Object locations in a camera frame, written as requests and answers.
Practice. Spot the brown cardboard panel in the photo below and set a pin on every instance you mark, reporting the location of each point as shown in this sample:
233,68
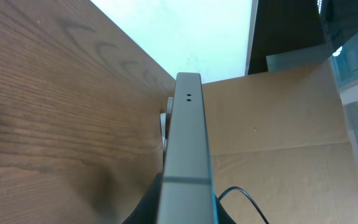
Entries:
280,147

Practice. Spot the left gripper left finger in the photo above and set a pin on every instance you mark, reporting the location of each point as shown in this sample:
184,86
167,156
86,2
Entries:
146,210

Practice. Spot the white power strip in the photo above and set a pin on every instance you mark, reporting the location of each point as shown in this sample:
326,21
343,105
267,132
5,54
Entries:
165,118

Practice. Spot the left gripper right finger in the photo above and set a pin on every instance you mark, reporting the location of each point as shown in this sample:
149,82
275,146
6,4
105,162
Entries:
223,216

